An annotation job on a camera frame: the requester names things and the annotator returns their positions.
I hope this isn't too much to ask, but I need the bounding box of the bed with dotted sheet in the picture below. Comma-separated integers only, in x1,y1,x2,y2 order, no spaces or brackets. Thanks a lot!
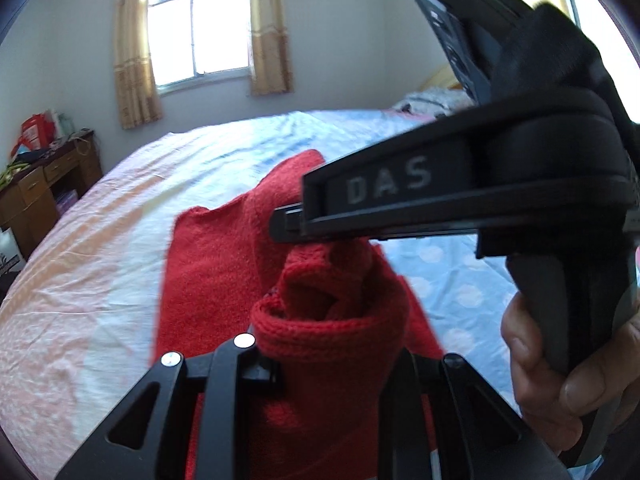
0,107,526,466

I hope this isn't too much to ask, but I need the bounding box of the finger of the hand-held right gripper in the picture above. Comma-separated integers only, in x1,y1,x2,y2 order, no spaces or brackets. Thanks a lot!
269,202,478,244

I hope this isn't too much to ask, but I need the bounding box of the person's right hand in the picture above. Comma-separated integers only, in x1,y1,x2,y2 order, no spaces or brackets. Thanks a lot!
501,292,640,456

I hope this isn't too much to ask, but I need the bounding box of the sliding glass window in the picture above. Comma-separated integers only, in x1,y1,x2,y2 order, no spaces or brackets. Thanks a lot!
145,0,251,93

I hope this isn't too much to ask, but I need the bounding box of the cream wooden headboard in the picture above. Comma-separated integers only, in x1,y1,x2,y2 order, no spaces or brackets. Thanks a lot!
417,64,463,92

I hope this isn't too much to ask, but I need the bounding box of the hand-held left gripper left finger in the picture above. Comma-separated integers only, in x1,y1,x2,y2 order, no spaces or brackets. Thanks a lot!
55,332,286,480

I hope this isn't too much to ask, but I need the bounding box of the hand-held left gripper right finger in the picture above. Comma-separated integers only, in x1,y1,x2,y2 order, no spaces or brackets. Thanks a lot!
397,350,573,480

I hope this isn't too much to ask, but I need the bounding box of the red knitted sweater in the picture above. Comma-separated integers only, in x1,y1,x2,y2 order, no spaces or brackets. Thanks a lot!
152,149,446,480

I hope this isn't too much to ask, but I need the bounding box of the beige patterned curtain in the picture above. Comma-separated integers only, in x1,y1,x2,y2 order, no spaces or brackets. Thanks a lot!
112,0,163,131
248,0,293,96

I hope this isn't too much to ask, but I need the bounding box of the green cloth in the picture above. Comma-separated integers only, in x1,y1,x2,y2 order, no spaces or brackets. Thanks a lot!
0,160,26,186

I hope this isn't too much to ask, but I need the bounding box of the red gift bag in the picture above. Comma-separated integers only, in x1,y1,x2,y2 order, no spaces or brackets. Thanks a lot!
11,110,58,158

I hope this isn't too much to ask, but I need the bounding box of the brown wooden desk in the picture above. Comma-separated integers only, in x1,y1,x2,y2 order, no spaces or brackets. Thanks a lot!
0,130,103,248

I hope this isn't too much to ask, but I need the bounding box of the patterned pillow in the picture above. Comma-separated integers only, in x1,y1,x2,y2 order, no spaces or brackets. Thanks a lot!
390,85,476,117

